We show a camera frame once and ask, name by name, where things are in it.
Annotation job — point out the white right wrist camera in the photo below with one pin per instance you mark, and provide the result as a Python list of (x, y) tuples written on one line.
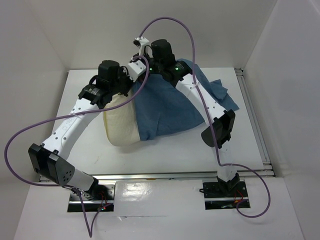
[(142, 43)]

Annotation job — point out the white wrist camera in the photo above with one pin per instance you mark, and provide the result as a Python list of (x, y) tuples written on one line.
[(142, 43), (136, 69)]

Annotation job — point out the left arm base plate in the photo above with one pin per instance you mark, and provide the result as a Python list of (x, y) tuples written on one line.
[(92, 204)]

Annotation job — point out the cream quilted pillow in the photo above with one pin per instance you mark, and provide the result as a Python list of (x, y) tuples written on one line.
[(121, 125)]

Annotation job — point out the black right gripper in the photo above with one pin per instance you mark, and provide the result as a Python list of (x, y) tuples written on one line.
[(146, 56)]

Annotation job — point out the blue fabric pillowcase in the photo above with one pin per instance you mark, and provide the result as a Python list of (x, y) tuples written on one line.
[(161, 109)]

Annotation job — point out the aluminium table edge rail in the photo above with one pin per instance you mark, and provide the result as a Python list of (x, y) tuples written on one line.
[(176, 175)]

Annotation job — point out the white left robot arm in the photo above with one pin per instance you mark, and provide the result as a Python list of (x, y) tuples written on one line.
[(49, 159)]

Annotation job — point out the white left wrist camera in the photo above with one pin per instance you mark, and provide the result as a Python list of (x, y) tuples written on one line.
[(136, 69)]

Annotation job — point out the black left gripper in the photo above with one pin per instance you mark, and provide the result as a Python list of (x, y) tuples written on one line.
[(124, 71)]

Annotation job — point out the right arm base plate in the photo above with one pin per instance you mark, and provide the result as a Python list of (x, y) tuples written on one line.
[(215, 199)]

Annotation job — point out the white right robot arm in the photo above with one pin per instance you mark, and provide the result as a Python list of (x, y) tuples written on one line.
[(219, 122)]

